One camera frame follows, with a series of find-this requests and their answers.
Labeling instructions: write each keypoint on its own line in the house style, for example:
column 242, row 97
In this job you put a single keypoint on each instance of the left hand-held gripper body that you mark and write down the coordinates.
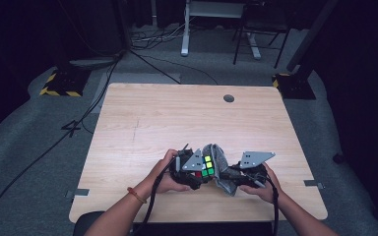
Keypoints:
column 185, row 167

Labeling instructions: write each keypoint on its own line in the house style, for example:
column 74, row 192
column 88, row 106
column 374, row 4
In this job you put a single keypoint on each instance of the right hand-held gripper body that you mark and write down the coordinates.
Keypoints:
column 254, row 170

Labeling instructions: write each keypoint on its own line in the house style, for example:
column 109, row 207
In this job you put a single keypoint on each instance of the grey terry cloth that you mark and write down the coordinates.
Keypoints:
column 221, row 157

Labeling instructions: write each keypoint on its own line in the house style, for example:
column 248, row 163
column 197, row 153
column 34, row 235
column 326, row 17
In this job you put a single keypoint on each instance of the person's right hand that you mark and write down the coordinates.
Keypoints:
column 267, row 191

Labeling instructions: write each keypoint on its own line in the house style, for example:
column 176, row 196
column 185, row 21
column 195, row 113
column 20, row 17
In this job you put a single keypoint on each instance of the person's left hand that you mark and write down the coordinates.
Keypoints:
column 160, row 180

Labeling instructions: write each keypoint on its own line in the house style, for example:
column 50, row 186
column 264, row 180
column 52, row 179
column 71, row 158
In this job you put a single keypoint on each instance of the person's black clothing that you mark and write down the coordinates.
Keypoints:
column 203, row 230

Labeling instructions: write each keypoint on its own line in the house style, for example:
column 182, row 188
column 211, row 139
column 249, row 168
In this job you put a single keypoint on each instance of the grey tape piece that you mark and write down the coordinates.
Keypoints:
column 312, row 183
column 80, row 192

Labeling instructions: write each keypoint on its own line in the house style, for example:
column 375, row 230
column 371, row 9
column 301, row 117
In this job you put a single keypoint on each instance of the grey round table grommet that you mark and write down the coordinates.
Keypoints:
column 228, row 98

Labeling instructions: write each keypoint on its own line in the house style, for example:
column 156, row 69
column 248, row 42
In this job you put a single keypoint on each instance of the small black floor item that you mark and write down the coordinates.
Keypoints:
column 338, row 158

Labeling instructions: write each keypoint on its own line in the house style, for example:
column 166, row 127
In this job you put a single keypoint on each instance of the black yellow striped stand base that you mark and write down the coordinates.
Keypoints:
column 295, row 87
column 64, row 83

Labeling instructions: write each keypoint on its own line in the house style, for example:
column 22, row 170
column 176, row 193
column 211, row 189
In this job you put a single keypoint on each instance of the black chair frame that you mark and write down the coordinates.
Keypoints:
column 277, row 49

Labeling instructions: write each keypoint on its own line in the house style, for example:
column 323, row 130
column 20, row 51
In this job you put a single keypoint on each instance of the white desk frame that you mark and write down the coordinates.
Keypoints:
column 185, row 32

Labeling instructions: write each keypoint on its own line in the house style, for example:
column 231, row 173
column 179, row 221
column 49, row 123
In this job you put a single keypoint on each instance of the grey stand base plate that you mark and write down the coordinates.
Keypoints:
column 92, row 62

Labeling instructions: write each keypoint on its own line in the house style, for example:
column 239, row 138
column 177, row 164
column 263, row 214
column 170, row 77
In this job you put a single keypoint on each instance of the black slanted stand post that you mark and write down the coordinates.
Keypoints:
column 311, row 36

